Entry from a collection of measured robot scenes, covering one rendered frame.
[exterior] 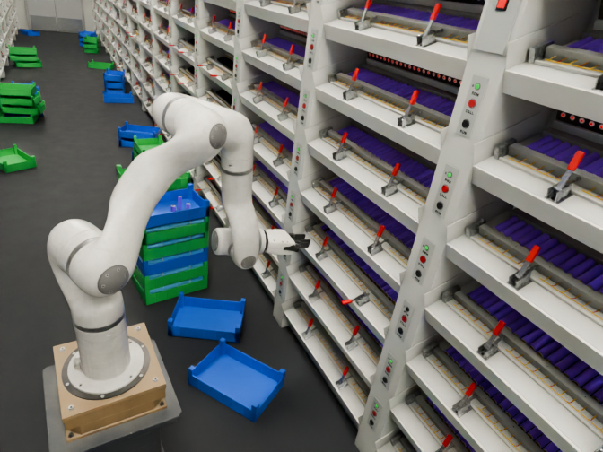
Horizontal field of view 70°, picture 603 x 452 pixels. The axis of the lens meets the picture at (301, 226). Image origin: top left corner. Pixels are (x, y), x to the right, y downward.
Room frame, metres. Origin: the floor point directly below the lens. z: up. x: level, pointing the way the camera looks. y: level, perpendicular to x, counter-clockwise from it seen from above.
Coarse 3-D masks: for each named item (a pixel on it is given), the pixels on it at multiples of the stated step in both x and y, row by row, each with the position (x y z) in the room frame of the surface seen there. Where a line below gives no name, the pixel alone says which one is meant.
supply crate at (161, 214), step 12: (168, 192) 1.77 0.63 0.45; (180, 192) 1.81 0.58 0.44; (192, 192) 1.83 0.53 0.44; (168, 204) 1.74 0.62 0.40; (192, 204) 1.77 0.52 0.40; (204, 204) 1.69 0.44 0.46; (156, 216) 1.54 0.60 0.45; (168, 216) 1.57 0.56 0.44; (180, 216) 1.61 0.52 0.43; (192, 216) 1.64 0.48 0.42; (204, 216) 1.68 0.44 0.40
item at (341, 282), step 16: (304, 224) 1.50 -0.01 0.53; (320, 224) 1.53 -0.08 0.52; (336, 256) 1.34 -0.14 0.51; (320, 272) 1.31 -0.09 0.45; (336, 272) 1.26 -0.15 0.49; (352, 272) 1.25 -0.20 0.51; (336, 288) 1.21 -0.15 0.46; (352, 288) 1.18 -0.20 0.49; (352, 304) 1.12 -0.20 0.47; (368, 304) 1.10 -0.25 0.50; (368, 320) 1.04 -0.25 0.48; (384, 320) 1.03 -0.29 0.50; (384, 336) 0.96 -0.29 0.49
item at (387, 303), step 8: (320, 232) 1.45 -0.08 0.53; (320, 240) 1.42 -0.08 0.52; (328, 240) 1.40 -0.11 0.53; (336, 248) 1.35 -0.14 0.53; (344, 256) 1.30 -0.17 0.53; (344, 264) 1.28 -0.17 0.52; (352, 264) 1.26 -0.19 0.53; (360, 272) 1.22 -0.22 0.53; (360, 280) 1.19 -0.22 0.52; (368, 280) 1.18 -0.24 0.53; (368, 288) 1.16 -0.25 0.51; (376, 288) 1.14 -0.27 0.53; (376, 296) 1.12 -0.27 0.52; (384, 296) 1.10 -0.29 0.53; (384, 304) 1.08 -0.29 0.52; (392, 304) 1.07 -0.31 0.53; (384, 312) 1.05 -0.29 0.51; (392, 312) 1.04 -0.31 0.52
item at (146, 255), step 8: (208, 232) 1.69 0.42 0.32; (192, 240) 1.64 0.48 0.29; (200, 240) 1.67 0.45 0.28; (208, 240) 1.69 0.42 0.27; (144, 248) 1.51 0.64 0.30; (152, 248) 1.53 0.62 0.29; (160, 248) 1.55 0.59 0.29; (168, 248) 1.57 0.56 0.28; (176, 248) 1.59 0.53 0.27; (184, 248) 1.62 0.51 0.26; (192, 248) 1.64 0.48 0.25; (144, 256) 1.50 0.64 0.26; (152, 256) 1.52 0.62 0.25; (160, 256) 1.55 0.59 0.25
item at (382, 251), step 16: (320, 176) 1.52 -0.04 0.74; (336, 176) 1.56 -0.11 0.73; (304, 192) 1.48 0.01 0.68; (320, 192) 1.45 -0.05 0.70; (336, 192) 1.41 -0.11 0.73; (352, 192) 1.41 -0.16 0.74; (320, 208) 1.36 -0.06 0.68; (336, 208) 1.35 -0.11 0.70; (352, 208) 1.30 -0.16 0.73; (368, 208) 1.30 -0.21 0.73; (336, 224) 1.26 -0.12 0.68; (352, 224) 1.25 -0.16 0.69; (368, 224) 1.22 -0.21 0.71; (384, 224) 1.21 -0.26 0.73; (400, 224) 1.19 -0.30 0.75; (352, 240) 1.17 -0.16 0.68; (368, 240) 1.16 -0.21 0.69; (384, 240) 1.13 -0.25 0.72; (400, 240) 1.12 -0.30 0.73; (368, 256) 1.10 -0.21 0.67; (384, 256) 1.08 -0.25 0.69; (400, 256) 1.08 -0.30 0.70; (384, 272) 1.03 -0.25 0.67; (400, 272) 0.96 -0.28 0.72
